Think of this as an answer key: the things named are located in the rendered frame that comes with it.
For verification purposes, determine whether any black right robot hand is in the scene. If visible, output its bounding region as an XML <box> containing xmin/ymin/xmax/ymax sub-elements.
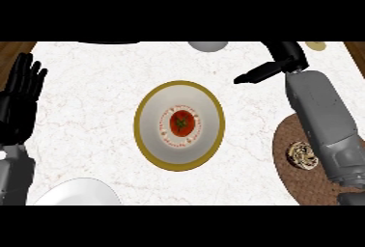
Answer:
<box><xmin>232</xmin><ymin>41</ymin><xmax>310</xmax><ymax>86</ymax></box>

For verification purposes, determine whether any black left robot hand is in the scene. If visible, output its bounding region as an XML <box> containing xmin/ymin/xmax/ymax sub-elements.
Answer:
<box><xmin>0</xmin><ymin>52</ymin><xmax>50</xmax><ymax>147</ymax></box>

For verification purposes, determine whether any white bowl with gold rim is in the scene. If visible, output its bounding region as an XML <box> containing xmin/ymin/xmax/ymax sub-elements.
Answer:
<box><xmin>133</xmin><ymin>80</ymin><xmax>226</xmax><ymax>172</ymax></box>

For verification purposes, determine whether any brown woven placemat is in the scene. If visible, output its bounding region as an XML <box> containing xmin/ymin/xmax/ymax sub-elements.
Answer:
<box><xmin>270</xmin><ymin>113</ymin><xmax>365</xmax><ymax>206</ymax></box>

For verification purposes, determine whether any pale yellow round object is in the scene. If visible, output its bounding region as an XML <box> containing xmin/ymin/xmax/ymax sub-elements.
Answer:
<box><xmin>304</xmin><ymin>41</ymin><xmax>328</xmax><ymax>51</ymax></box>

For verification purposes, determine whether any grey round object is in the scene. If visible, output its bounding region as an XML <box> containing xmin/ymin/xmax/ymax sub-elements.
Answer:
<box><xmin>186</xmin><ymin>41</ymin><xmax>229</xmax><ymax>53</ymax></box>

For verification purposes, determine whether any beige patterned round object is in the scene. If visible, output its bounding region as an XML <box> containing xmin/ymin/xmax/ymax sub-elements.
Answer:
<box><xmin>285</xmin><ymin>141</ymin><xmax>322</xmax><ymax>172</ymax></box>

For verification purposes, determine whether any plain white plate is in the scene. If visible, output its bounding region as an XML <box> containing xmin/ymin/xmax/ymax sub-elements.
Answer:
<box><xmin>32</xmin><ymin>177</ymin><xmax>122</xmax><ymax>206</ymax></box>

